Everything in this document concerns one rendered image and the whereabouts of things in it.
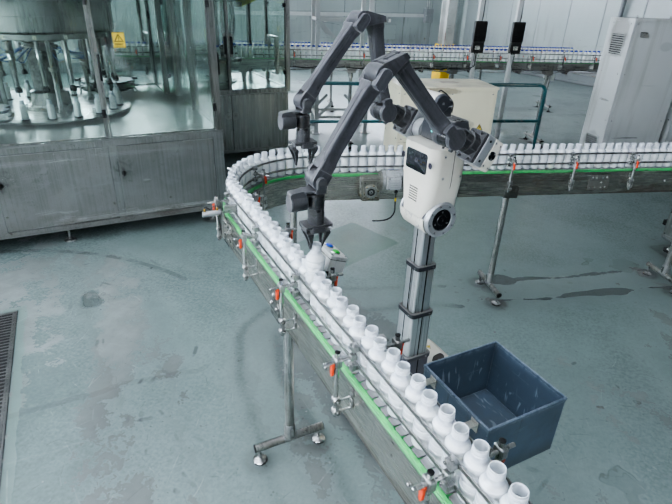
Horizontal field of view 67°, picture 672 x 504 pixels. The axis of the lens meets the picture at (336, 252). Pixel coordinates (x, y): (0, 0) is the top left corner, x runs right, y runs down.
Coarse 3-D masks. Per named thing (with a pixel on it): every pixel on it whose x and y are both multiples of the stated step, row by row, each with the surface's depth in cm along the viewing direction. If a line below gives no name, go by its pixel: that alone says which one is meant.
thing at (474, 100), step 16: (432, 80) 574; (448, 80) 578; (464, 80) 582; (480, 80) 586; (400, 96) 532; (464, 96) 543; (480, 96) 545; (496, 96) 548; (464, 112) 551; (480, 112) 553; (480, 128) 562; (384, 144) 608; (400, 144) 556
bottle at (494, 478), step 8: (496, 464) 106; (504, 464) 105; (488, 472) 104; (496, 472) 108; (504, 472) 103; (480, 480) 106; (488, 480) 105; (496, 480) 103; (504, 480) 105; (488, 488) 104; (496, 488) 104; (504, 488) 104; (480, 496) 106; (488, 496) 104; (496, 496) 104
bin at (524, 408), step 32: (480, 352) 176; (448, 384) 176; (480, 384) 185; (512, 384) 174; (544, 384) 161; (480, 416) 175; (512, 416) 175; (544, 416) 153; (512, 448) 152; (544, 448) 162
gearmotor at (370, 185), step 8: (360, 176) 319; (368, 176) 319; (376, 176) 320; (384, 176) 315; (392, 176) 314; (400, 176) 315; (360, 184) 322; (368, 184) 317; (376, 184) 318; (384, 184) 316; (392, 184) 313; (400, 184) 314; (360, 192) 323; (368, 192) 318; (376, 192) 318; (368, 200) 321; (376, 200) 322
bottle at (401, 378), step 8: (400, 368) 134; (408, 368) 131; (392, 376) 134; (400, 376) 131; (408, 376) 132; (392, 384) 133; (400, 384) 131; (408, 384) 132; (392, 392) 134; (400, 392) 132; (392, 400) 135; (400, 400) 133; (400, 408) 135; (392, 416) 137
